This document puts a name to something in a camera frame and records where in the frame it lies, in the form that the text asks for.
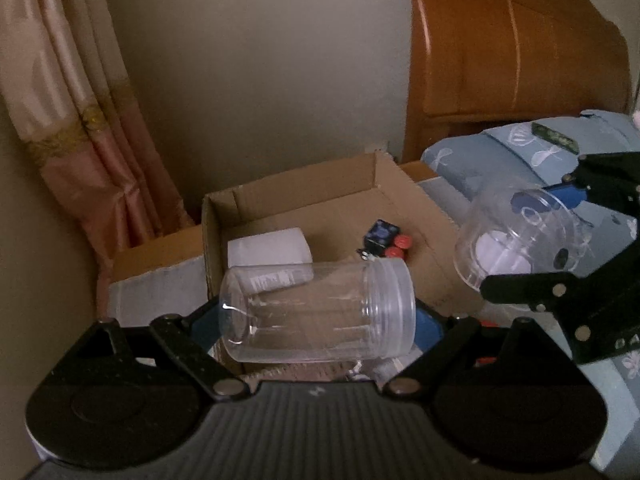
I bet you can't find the pink beige curtain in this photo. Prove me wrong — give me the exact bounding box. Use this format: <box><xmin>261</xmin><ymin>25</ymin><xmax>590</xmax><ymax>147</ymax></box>
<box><xmin>0</xmin><ymin>0</ymin><xmax>197</xmax><ymax>263</ymax></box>

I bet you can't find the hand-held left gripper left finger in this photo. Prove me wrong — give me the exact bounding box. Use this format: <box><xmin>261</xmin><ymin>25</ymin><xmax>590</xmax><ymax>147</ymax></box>
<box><xmin>82</xmin><ymin>300</ymin><xmax>247</xmax><ymax>402</ymax></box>

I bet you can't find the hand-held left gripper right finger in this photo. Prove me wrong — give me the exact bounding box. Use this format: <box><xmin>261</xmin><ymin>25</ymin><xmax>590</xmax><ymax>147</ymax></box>
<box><xmin>382</xmin><ymin>305</ymin><xmax>556</xmax><ymax>403</ymax></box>

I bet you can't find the wooden headboard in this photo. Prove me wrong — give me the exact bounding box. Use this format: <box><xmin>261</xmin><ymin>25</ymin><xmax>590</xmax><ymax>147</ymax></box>
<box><xmin>391</xmin><ymin>0</ymin><xmax>632</xmax><ymax>165</ymax></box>

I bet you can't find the green packet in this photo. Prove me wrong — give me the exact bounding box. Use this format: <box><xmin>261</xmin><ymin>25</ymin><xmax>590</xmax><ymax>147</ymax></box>
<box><xmin>531</xmin><ymin>121</ymin><xmax>580</xmax><ymax>154</ymax></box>

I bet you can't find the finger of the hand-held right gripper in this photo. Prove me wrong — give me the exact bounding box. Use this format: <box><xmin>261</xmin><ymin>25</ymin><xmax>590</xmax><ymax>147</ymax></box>
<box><xmin>512</xmin><ymin>151</ymin><xmax>640</xmax><ymax>223</ymax></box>
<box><xmin>480</xmin><ymin>240</ymin><xmax>640</xmax><ymax>361</ymax></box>

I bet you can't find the checked grey blue towel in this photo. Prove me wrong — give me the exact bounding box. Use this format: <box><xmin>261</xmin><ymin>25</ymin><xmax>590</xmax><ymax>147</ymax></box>
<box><xmin>106</xmin><ymin>175</ymin><xmax>481</xmax><ymax>376</ymax></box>

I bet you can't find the white tissue pack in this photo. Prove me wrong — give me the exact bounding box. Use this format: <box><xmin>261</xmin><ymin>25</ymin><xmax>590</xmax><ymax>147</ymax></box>
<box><xmin>227</xmin><ymin>227</ymin><xmax>314</xmax><ymax>282</ymax></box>

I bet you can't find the blue floral pillow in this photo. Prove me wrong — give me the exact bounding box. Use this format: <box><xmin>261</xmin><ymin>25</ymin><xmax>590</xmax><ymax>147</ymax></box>
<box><xmin>420</xmin><ymin>109</ymin><xmax>640</xmax><ymax>281</ymax></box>

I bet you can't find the cardboard box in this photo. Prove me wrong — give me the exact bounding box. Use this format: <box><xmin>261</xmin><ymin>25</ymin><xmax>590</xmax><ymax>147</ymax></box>
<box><xmin>201</xmin><ymin>151</ymin><xmax>485</xmax><ymax>377</ymax></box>

